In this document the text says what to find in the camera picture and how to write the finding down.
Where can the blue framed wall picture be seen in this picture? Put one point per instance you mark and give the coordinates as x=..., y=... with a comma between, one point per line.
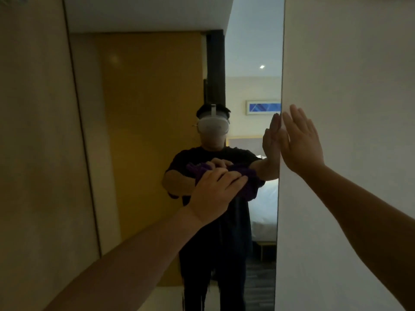
x=263, y=107

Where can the bed with white sheets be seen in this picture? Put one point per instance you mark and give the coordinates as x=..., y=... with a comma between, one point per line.
x=266, y=210

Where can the white head-worn headset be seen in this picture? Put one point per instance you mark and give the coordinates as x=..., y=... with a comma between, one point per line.
x=213, y=125

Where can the purple cleaning cloth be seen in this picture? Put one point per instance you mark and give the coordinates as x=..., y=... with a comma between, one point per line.
x=250, y=188

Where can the person's left forearm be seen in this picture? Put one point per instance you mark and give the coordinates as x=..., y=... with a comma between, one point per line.
x=136, y=262

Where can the person's right middle finger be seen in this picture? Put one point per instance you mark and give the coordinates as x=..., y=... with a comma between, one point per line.
x=299, y=118

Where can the tall wall mirror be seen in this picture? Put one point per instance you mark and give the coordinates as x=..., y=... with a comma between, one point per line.
x=146, y=110

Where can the person's right hand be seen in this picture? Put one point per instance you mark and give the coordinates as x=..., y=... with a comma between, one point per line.
x=304, y=148

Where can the person's right forearm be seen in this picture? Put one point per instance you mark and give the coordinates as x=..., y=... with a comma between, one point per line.
x=366, y=229

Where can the person's left fingers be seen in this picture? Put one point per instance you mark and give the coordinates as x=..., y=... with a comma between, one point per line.
x=230, y=180

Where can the person's left hand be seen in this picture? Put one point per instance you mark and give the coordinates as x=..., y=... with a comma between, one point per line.
x=210, y=197

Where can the person's right little finger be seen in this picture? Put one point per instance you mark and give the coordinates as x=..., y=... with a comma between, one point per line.
x=314, y=130

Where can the person's right thumb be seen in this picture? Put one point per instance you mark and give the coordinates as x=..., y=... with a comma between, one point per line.
x=282, y=140

